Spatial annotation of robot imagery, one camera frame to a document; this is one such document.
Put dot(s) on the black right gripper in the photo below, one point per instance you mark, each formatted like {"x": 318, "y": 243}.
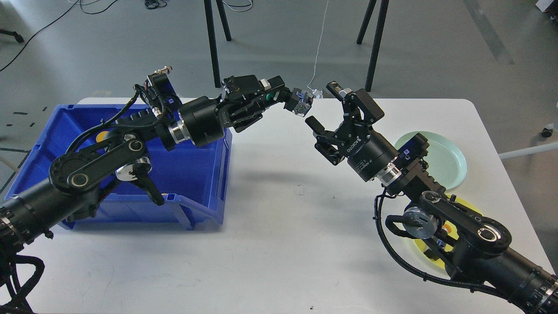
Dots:
{"x": 367, "y": 151}

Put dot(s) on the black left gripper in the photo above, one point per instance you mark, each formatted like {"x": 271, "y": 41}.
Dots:
{"x": 205, "y": 119}

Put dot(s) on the green push button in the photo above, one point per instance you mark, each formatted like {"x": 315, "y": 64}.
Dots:
{"x": 297, "y": 101}

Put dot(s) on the yellow push button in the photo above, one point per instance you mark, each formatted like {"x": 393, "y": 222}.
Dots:
{"x": 445, "y": 238}
{"x": 101, "y": 136}

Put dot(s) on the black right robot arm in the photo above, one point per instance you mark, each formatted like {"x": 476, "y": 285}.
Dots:
{"x": 475, "y": 249}

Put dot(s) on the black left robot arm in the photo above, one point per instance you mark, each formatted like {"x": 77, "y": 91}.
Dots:
{"x": 114, "y": 151}

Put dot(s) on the pale green plate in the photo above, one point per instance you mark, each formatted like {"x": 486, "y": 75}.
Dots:
{"x": 446, "y": 162}

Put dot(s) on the yellow plate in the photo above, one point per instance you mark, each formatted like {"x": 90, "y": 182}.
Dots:
{"x": 426, "y": 251}

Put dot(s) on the blue plastic storage bin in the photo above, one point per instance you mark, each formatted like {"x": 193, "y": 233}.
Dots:
{"x": 192, "y": 180}

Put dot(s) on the black tripod left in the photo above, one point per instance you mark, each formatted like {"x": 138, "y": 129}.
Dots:
{"x": 212, "y": 36}

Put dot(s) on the black tripod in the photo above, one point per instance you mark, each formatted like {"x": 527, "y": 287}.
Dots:
{"x": 383, "y": 10}
{"x": 212, "y": 36}

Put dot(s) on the black tripod right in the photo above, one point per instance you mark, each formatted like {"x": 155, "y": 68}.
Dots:
{"x": 383, "y": 10}

